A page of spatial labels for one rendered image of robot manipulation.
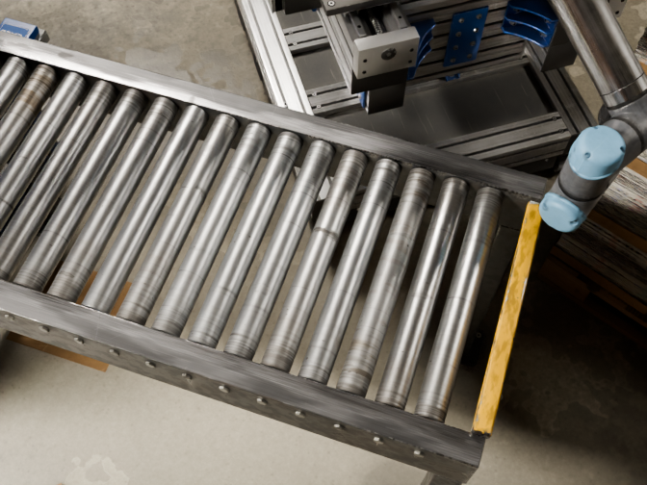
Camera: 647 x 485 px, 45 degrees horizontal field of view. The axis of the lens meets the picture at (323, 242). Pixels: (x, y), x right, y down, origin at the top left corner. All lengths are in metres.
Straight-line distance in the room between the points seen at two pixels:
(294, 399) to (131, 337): 0.29
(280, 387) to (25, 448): 1.06
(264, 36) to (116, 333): 1.33
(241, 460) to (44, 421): 0.52
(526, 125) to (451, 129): 0.21
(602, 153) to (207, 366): 0.69
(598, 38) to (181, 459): 1.40
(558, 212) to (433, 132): 0.96
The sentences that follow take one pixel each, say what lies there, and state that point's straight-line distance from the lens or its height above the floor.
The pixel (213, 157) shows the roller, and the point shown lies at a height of 0.80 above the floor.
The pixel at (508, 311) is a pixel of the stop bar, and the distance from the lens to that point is 1.31.
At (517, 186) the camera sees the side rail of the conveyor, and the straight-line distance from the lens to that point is 1.45.
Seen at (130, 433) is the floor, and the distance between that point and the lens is 2.11.
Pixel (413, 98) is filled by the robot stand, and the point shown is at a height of 0.21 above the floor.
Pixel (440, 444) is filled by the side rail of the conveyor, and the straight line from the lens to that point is 1.23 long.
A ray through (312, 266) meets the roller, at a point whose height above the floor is 0.80.
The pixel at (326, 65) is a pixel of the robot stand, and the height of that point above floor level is 0.21.
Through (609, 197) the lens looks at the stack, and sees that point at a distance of 1.88.
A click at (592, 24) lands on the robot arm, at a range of 1.31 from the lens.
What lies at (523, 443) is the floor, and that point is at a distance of 2.11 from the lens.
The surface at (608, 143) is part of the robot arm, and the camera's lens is 1.26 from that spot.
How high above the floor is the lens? 1.98
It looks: 61 degrees down
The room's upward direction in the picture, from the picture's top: straight up
